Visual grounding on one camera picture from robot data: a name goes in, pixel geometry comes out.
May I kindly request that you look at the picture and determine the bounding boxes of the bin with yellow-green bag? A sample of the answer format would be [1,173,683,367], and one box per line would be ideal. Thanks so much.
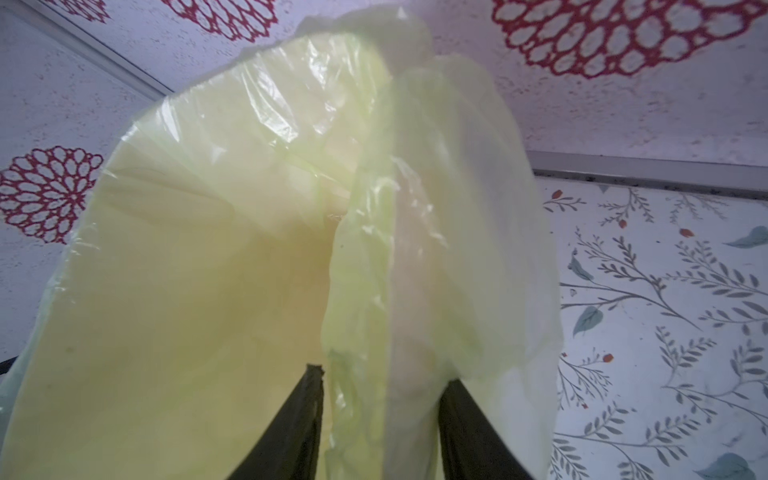
[1,6,563,479]

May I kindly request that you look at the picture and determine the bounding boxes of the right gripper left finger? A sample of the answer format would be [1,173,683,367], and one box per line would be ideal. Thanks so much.
[229,364,324,480]

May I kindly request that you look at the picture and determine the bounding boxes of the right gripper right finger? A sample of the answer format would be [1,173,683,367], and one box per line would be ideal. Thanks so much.
[438,380,533,480]

